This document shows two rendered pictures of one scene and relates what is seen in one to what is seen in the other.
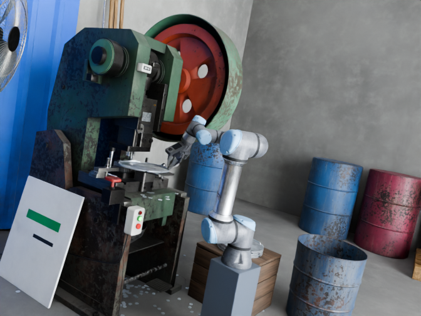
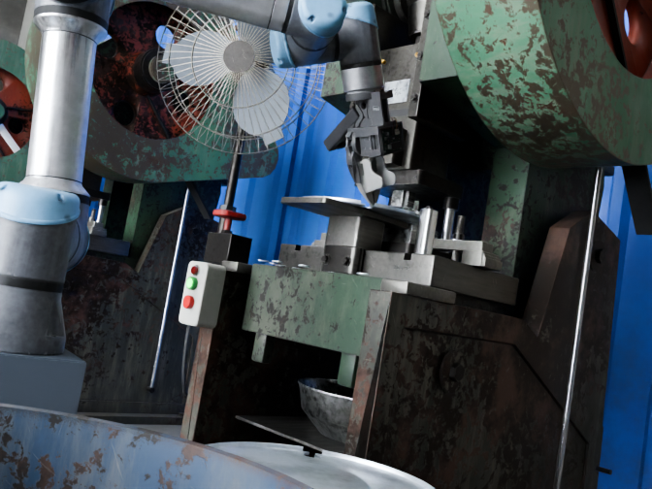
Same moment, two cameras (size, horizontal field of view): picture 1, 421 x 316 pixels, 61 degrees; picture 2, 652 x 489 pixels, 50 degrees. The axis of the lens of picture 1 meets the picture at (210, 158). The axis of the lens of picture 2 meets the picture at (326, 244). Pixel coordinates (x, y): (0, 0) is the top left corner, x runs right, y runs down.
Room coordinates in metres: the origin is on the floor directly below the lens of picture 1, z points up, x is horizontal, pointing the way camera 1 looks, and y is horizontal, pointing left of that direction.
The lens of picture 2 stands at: (2.37, -1.04, 0.58)
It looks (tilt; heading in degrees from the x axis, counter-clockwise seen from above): 5 degrees up; 106
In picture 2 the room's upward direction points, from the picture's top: 10 degrees clockwise
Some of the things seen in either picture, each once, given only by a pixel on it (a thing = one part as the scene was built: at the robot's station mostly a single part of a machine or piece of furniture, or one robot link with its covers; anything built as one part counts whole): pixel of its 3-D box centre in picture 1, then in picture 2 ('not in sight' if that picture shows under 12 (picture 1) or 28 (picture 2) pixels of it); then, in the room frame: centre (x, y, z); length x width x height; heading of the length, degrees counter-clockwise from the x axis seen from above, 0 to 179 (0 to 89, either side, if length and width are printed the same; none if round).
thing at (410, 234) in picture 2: (128, 166); (397, 236); (2.09, 0.47, 0.76); 0.15 x 0.09 x 0.05; 150
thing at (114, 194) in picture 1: (111, 205); (223, 272); (1.70, 0.43, 0.62); 0.10 x 0.06 x 0.20; 150
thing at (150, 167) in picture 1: (144, 166); (362, 213); (2.03, 0.37, 0.78); 0.29 x 0.29 x 0.01
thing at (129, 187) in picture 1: (125, 179); (393, 273); (2.09, 0.47, 0.68); 0.45 x 0.30 x 0.06; 150
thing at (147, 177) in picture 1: (148, 179); (342, 240); (2.00, 0.32, 0.72); 0.25 x 0.14 x 0.14; 60
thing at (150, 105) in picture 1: (140, 120); (407, 110); (2.07, 0.44, 1.04); 0.17 x 0.15 x 0.30; 60
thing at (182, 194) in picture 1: (134, 204); (518, 403); (2.39, 0.46, 0.45); 0.92 x 0.12 x 0.90; 60
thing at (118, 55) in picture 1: (107, 62); not in sight; (1.89, 0.62, 1.31); 0.22 x 0.12 x 0.22; 60
